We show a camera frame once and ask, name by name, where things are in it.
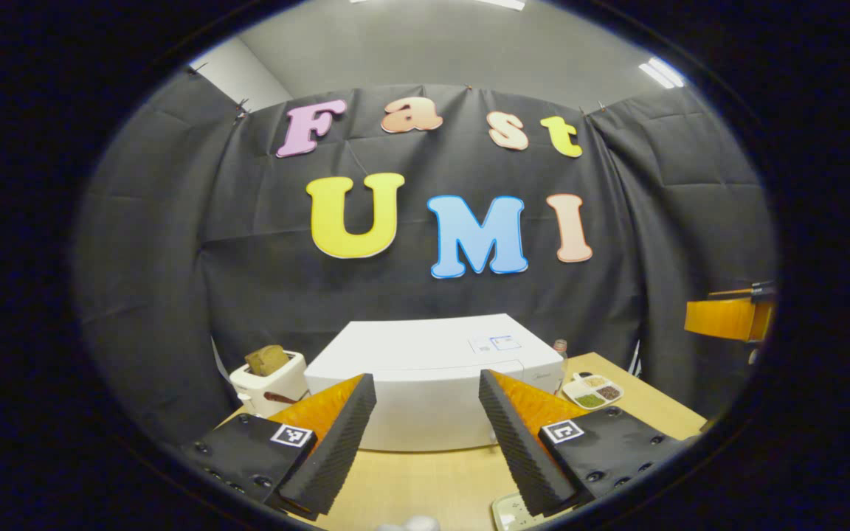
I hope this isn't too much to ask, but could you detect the pale green rectangular plate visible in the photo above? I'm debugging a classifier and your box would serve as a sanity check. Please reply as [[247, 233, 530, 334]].
[[491, 493, 566, 531]]

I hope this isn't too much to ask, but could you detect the brown bread slice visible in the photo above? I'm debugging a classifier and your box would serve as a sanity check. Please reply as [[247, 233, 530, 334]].
[[244, 344, 291, 377]]

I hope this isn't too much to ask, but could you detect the clear bottle with red label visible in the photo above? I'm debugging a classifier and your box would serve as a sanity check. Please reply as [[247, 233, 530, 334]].
[[552, 339, 570, 392]]

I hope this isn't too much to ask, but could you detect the white microwave oven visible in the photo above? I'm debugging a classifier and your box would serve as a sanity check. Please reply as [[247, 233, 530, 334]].
[[304, 313, 566, 452]]

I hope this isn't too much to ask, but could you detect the white toaster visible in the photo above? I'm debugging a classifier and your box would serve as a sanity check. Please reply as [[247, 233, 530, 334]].
[[229, 350, 310, 417]]

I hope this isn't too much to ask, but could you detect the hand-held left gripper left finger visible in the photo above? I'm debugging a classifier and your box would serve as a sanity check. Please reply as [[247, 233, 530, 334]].
[[182, 372, 378, 521]]

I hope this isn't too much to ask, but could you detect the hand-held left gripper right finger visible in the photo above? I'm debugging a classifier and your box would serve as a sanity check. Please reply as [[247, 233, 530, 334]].
[[478, 369, 691, 517]]

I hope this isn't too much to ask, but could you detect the white divided dish of beans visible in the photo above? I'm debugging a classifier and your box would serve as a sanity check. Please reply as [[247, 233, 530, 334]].
[[562, 372, 625, 410]]

